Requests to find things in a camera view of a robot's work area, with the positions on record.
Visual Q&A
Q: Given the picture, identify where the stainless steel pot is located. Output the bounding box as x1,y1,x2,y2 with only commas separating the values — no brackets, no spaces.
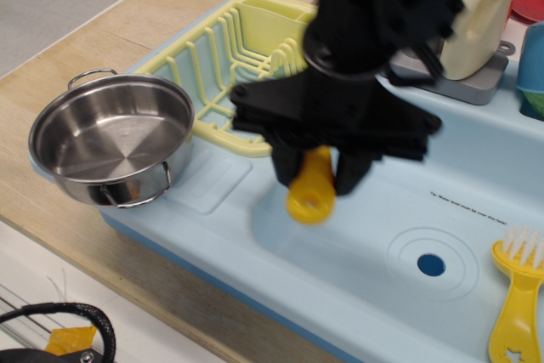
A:
28,69,195,208

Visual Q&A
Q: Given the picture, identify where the blue plastic cup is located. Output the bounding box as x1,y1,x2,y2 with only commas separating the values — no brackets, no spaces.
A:
517,21,543,94

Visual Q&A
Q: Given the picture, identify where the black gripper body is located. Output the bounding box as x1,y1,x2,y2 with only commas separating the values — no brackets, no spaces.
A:
230,69,442,161

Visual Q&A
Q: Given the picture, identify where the light blue toy sink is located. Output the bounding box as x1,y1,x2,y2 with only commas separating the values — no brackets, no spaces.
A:
28,0,544,363

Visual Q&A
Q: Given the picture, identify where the cream plastic bottle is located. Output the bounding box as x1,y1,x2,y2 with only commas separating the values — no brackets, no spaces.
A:
440,0,512,80

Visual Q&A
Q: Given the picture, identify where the grey toy faucet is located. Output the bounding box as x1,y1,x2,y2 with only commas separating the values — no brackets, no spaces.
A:
390,51,508,105

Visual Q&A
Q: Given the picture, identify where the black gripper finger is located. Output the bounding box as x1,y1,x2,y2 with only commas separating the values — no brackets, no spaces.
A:
334,151,383,196
272,145,305,186

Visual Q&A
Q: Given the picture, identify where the black braided cable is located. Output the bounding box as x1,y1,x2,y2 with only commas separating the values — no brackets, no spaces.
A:
0,302,116,363

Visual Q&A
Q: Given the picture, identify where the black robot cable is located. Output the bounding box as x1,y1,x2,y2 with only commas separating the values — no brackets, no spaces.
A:
382,39,447,88

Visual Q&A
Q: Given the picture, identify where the yellow dish drying rack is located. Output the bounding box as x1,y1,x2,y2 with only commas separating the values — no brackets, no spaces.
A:
131,0,317,158

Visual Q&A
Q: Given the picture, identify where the red plastic bowl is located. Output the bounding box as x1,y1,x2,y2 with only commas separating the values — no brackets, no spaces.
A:
510,0,544,24

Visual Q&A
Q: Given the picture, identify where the black base with screw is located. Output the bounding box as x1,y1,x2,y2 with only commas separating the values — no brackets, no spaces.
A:
1,349,116,363

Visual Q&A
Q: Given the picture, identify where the yellow tape piece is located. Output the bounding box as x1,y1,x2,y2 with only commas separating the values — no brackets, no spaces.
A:
44,326,97,356

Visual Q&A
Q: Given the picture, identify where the yellow dish brush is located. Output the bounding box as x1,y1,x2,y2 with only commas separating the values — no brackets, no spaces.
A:
488,226,543,362

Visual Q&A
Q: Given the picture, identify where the yellow handled white toy knife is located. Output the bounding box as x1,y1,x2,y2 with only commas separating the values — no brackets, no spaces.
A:
286,146,337,225

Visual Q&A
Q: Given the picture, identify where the green plastic item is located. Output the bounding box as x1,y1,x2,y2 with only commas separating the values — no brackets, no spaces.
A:
519,91,544,122

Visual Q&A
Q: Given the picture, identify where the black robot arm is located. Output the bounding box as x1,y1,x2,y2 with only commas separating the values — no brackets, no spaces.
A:
230,0,463,196

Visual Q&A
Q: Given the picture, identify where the wooden board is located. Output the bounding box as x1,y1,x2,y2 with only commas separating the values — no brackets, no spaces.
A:
1,0,333,362

